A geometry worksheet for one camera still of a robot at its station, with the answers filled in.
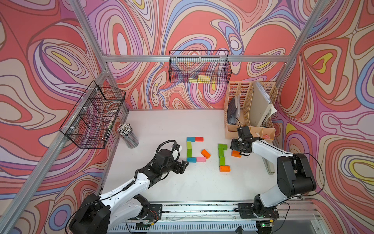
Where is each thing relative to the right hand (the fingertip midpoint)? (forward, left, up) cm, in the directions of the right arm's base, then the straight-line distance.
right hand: (236, 149), depth 94 cm
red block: (+10, +25, -2) cm, 27 cm away
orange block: (-1, +21, -2) cm, 21 cm away
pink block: (-6, +24, -1) cm, 24 cm away
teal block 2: (-5, +30, -2) cm, 30 cm away
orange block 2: (-12, +10, -2) cm, 15 cm away
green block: (0, +31, -2) cm, 31 cm away
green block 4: (-7, +11, -2) cm, 13 cm away
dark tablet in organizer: (+23, 0, +9) cm, 25 cm away
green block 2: (+3, +9, -1) cm, 9 cm away
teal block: (+11, +30, -2) cm, 32 cm away
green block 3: (-1, +11, -1) cm, 11 cm away
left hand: (-10, +34, +7) cm, 36 cm away
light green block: (+7, +31, -3) cm, 32 cm away
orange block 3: (-7, +4, +8) cm, 11 cm away
